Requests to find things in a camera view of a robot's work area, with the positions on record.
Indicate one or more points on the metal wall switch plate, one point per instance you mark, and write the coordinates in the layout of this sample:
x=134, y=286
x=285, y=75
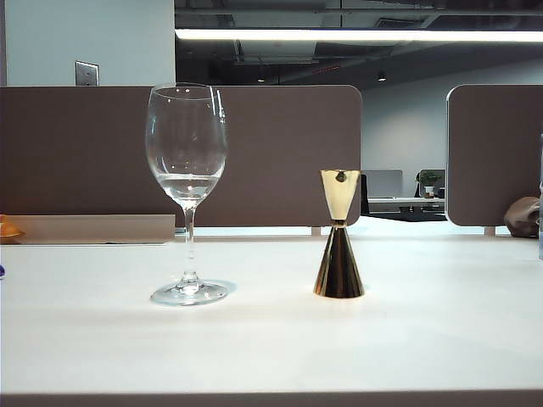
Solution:
x=87, y=73

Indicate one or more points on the orange object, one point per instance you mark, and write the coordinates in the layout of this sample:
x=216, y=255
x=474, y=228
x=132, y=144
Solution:
x=8, y=231

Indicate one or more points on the white partition foot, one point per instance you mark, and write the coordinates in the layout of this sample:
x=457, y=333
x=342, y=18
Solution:
x=490, y=231
x=316, y=231

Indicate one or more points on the brown crumpled bag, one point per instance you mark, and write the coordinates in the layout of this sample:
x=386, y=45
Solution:
x=522, y=216

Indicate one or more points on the clear wine glass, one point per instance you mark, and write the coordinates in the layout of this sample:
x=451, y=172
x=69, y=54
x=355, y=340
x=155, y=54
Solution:
x=186, y=188

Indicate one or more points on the gold metal jigger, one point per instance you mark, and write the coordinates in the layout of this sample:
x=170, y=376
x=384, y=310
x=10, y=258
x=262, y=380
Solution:
x=339, y=271

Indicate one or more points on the long ceiling light strip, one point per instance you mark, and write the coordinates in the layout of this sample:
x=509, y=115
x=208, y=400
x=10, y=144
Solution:
x=339, y=35

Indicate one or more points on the white background desk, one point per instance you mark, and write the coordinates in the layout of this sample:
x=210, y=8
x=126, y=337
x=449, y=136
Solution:
x=403, y=204

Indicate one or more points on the grey background screen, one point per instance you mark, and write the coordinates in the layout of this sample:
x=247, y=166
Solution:
x=384, y=184

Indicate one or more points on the round ceiling spotlight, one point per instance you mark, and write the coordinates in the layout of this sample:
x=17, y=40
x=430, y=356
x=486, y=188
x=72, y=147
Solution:
x=382, y=77

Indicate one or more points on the wide brown desk partition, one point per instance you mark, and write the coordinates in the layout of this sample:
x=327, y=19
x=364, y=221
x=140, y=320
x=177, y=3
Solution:
x=275, y=161

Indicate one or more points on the green potted plant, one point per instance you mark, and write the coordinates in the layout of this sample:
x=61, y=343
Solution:
x=429, y=178

